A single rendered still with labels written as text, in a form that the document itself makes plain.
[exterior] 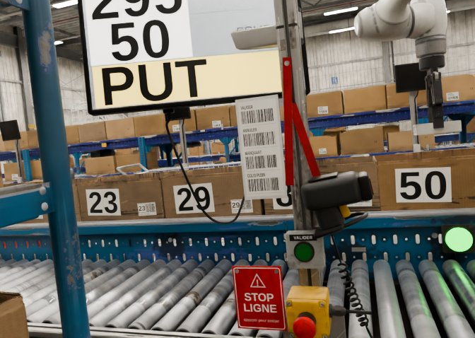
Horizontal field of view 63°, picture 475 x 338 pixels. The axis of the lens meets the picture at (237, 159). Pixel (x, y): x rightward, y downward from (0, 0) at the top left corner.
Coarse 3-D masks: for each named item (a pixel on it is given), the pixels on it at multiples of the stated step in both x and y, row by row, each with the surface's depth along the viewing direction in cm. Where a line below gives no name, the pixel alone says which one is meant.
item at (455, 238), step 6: (456, 228) 113; (462, 228) 112; (450, 234) 113; (456, 234) 113; (462, 234) 112; (468, 234) 112; (450, 240) 113; (456, 240) 113; (462, 240) 112; (468, 240) 112; (450, 246) 113; (456, 246) 113; (462, 246) 112; (468, 246) 112
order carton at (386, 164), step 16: (384, 160) 151; (400, 160) 123; (416, 160) 121; (432, 160) 120; (448, 160) 119; (464, 160) 117; (384, 176) 125; (464, 176) 118; (384, 192) 125; (464, 192) 118; (384, 208) 125; (400, 208) 124; (416, 208) 123; (432, 208) 121; (448, 208) 120
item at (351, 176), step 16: (320, 176) 69; (336, 176) 65; (352, 176) 64; (368, 176) 65; (304, 192) 67; (320, 192) 65; (336, 192) 65; (352, 192) 64; (368, 192) 63; (320, 208) 66; (336, 208) 67; (320, 224) 68; (336, 224) 67
